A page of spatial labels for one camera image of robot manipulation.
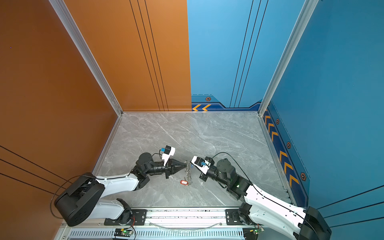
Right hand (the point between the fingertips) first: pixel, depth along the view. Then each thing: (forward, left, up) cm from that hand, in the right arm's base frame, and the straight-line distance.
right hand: (191, 161), depth 72 cm
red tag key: (-3, +6, -20) cm, 21 cm away
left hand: (-1, +3, -3) cm, 4 cm away
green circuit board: (-26, +33, -21) cm, 47 cm away
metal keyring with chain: (+2, +3, -19) cm, 20 cm away
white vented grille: (-27, +15, -20) cm, 37 cm away
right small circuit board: (-25, -31, -20) cm, 45 cm away
